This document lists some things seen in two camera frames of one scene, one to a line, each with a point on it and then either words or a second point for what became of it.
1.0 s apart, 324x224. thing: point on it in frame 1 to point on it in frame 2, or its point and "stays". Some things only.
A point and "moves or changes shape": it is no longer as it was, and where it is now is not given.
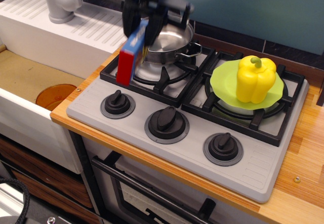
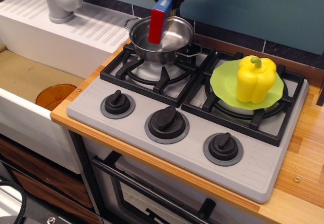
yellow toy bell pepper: x=255 y=78 stays
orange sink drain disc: x=50 y=96 stays
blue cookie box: x=131 y=52 moves or changes shape
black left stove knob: x=118 y=106 stays
